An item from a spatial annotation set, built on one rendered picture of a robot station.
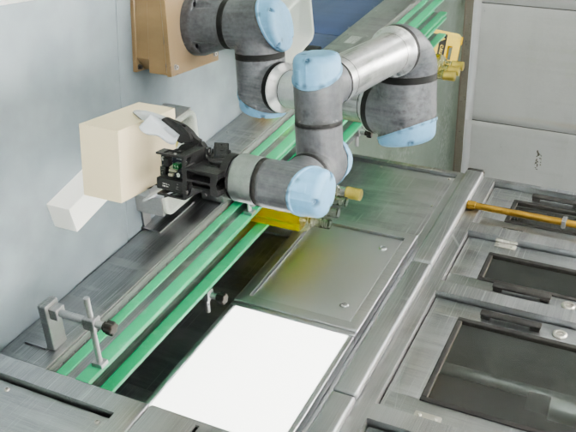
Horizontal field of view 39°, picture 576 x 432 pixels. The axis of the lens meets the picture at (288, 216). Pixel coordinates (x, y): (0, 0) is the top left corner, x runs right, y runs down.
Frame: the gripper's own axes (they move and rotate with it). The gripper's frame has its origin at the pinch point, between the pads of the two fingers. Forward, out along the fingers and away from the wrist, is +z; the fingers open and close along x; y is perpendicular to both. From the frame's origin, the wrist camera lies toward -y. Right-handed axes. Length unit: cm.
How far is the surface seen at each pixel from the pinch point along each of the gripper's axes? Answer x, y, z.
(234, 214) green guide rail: 39, -66, 19
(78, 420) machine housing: 35.9, 25.0, -5.1
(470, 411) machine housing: 63, -45, -52
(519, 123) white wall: 174, -694, 56
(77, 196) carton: 20.4, -18.8, 30.4
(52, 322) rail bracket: 40.5, -1.8, 24.2
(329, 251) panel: 53, -85, 0
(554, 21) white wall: 70, -677, 36
